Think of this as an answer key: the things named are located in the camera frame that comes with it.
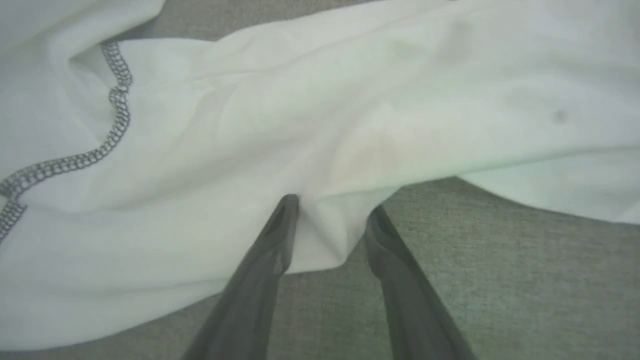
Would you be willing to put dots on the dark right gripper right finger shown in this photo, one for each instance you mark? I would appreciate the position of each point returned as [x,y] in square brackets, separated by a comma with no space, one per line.
[410,300]

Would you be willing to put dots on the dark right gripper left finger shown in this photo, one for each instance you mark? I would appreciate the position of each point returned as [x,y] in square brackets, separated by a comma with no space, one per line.
[250,290]

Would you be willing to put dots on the white garment with grey stitching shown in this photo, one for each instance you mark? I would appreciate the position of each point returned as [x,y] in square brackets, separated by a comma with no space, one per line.
[300,115]

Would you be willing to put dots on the grey fabric sofa cushion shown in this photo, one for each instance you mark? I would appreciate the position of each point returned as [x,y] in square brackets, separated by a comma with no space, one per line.
[475,280]

